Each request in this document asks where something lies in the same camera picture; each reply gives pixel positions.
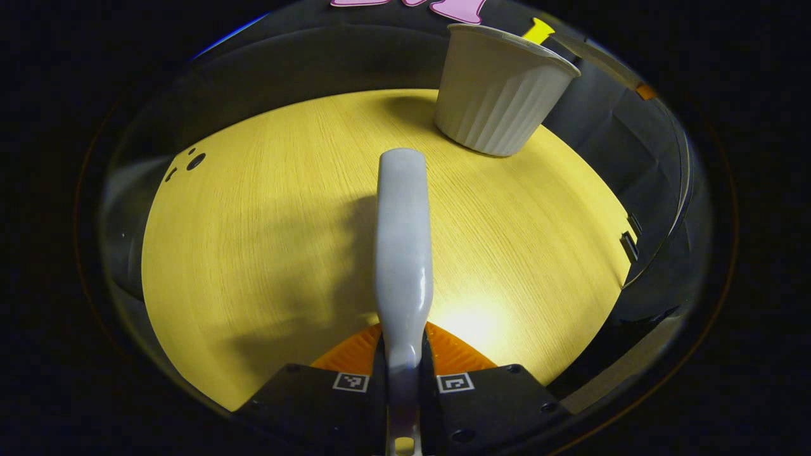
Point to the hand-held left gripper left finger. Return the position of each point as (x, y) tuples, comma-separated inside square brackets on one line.
[(317, 405)]

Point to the black desk edge clamp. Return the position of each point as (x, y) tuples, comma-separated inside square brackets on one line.
[(630, 246), (635, 224)]

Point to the small grey broom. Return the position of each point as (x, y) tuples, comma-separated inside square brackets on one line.
[(403, 253)]

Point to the white ribbed garbage bin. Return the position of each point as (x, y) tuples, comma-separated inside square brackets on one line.
[(494, 101)]

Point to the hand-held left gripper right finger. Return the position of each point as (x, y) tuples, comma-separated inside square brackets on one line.
[(488, 405)]

